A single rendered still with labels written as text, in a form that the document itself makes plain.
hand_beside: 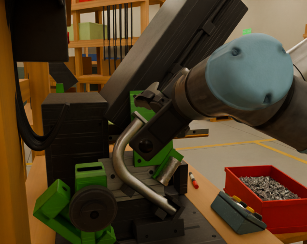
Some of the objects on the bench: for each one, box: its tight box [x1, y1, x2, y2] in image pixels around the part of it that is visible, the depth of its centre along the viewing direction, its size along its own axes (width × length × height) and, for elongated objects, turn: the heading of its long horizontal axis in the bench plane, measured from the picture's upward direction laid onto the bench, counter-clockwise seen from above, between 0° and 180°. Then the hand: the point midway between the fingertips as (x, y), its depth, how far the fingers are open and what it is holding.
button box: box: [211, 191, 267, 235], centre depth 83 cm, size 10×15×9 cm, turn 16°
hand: (151, 119), depth 60 cm, fingers open, 9 cm apart
